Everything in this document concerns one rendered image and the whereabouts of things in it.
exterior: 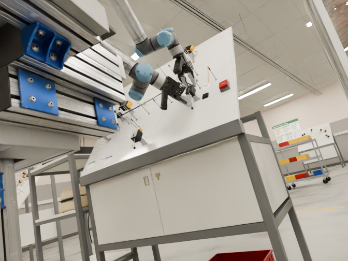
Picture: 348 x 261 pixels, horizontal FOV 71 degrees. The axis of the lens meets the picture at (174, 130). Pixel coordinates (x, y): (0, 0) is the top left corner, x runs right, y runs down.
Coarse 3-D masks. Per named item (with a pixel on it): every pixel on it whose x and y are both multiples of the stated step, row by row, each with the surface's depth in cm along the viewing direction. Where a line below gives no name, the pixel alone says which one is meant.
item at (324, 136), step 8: (312, 128) 928; (320, 128) 905; (328, 128) 881; (312, 136) 906; (320, 136) 883; (328, 136) 850; (304, 144) 905; (320, 144) 861; (328, 144) 837; (336, 144) 869; (304, 152) 886; (312, 152) 870; (328, 152) 838; (336, 152) 823; (312, 160) 870; (320, 160) 854; (304, 168) 884
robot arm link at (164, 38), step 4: (160, 32) 125; (164, 32) 124; (168, 32) 126; (156, 36) 128; (160, 36) 125; (164, 36) 125; (168, 36) 125; (172, 36) 128; (152, 40) 129; (156, 40) 128; (160, 40) 126; (164, 40) 125; (168, 40) 125; (172, 40) 130; (152, 44) 129; (156, 44) 129; (160, 44) 127; (164, 44) 126; (168, 44) 127; (156, 48) 131; (160, 48) 131
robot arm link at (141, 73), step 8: (104, 40) 106; (104, 48) 106; (112, 48) 106; (128, 56) 108; (128, 64) 106; (136, 64) 107; (144, 64) 106; (128, 72) 108; (136, 72) 105; (144, 72) 105; (152, 72) 107; (136, 80) 109; (144, 80) 107
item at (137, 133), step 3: (138, 129) 143; (135, 132) 143; (138, 132) 142; (141, 132) 145; (132, 135) 142; (135, 135) 140; (138, 135) 141; (141, 135) 144; (132, 138) 141; (135, 138) 141; (138, 138) 141; (141, 138) 145; (135, 141) 143; (141, 141) 145; (144, 141) 147; (147, 141) 147; (144, 144) 147; (135, 147) 138
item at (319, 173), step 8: (304, 136) 544; (280, 144) 574; (288, 144) 565; (296, 144) 545; (312, 144) 525; (280, 152) 611; (320, 152) 556; (288, 160) 559; (296, 160) 550; (304, 160) 534; (288, 176) 562; (296, 176) 547; (304, 176) 536; (312, 176) 562; (320, 176) 514; (288, 184) 557
